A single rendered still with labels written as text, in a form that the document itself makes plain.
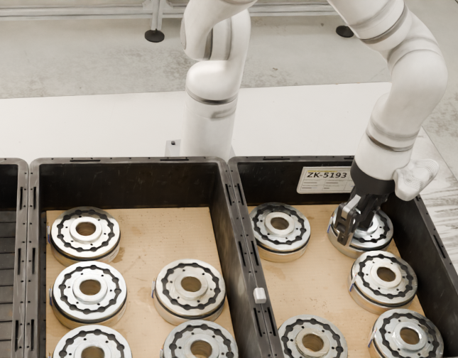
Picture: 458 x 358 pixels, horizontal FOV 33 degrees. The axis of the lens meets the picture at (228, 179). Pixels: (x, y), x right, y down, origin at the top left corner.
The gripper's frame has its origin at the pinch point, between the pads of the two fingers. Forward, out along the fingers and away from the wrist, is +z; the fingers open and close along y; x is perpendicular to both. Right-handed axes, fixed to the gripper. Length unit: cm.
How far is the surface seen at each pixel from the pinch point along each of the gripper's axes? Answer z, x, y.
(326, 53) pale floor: 86, -93, -159
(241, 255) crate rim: -3.7, -7.1, 20.8
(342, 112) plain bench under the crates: 17, -28, -45
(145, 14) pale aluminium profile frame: 75, -145, -106
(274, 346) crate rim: -5.0, 6.0, 30.3
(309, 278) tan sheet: 4.9, -0.6, 9.9
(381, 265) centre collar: 1.2, 6.8, 2.4
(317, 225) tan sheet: 4.8, -6.3, -0.3
